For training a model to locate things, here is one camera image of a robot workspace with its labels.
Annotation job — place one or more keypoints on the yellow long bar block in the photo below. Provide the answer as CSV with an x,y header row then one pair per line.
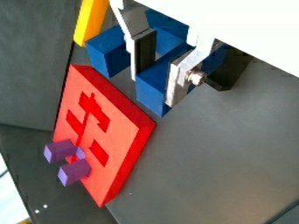
x,y
90,21

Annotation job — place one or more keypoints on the purple U-shaped block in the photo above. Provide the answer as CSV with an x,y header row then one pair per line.
x,y
74,171

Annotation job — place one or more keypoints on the red slotted base block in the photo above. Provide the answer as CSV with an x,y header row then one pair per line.
x,y
107,126

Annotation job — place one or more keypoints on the black L-shaped fixture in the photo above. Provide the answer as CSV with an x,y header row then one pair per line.
x,y
223,78

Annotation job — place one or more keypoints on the blue U-shaped block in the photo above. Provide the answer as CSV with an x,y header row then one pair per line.
x,y
110,58

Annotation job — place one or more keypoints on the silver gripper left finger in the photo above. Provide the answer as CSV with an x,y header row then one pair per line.
x,y
140,36

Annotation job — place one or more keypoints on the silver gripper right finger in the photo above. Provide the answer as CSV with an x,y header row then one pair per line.
x,y
186,68

